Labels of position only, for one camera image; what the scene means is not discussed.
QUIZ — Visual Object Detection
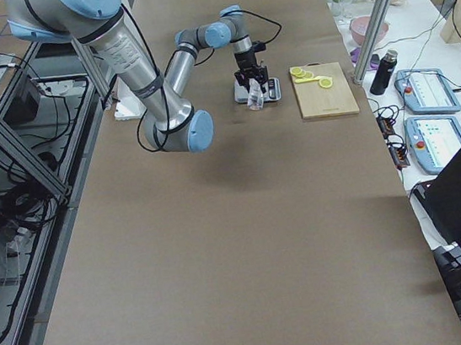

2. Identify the lower blue teach pendant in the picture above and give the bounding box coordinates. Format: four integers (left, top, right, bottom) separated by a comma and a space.
405, 115, 461, 175

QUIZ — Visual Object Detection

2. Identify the pink bowl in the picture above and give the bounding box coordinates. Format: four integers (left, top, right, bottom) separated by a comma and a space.
349, 15, 390, 46

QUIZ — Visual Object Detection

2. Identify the bamboo cutting board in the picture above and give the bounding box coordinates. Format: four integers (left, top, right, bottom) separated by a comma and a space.
290, 62, 359, 121

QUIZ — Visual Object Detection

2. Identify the black water bottle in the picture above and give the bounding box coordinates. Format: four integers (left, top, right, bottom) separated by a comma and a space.
369, 49, 398, 95

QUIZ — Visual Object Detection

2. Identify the aluminium frame post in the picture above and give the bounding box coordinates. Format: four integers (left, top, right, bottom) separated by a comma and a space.
352, 0, 391, 85

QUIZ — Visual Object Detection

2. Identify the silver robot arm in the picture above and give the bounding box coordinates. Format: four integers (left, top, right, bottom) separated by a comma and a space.
6, 0, 271, 153

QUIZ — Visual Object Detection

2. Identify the upper blue teach pendant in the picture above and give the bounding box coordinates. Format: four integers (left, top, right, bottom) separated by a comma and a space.
394, 68, 461, 115

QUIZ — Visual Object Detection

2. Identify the blue teach pendant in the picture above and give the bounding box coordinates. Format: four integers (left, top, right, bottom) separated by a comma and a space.
394, 68, 461, 115
405, 115, 461, 175

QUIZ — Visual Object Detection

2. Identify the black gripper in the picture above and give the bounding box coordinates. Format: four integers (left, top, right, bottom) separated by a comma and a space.
233, 41, 269, 93

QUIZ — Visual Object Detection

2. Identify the purple cloth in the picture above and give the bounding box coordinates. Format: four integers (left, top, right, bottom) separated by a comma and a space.
350, 47, 362, 64

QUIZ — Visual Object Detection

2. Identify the yellow plastic knife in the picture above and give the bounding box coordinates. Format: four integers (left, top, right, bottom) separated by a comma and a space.
294, 77, 321, 84

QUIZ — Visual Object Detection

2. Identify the clear glass sauce bottle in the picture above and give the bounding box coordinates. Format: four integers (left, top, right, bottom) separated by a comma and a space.
247, 78, 264, 111

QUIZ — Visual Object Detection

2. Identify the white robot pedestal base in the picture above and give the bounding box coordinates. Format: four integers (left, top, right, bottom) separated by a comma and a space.
115, 78, 146, 121

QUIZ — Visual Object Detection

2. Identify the silver digital kitchen scale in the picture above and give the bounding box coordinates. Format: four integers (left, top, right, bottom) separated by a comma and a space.
233, 77, 281, 105

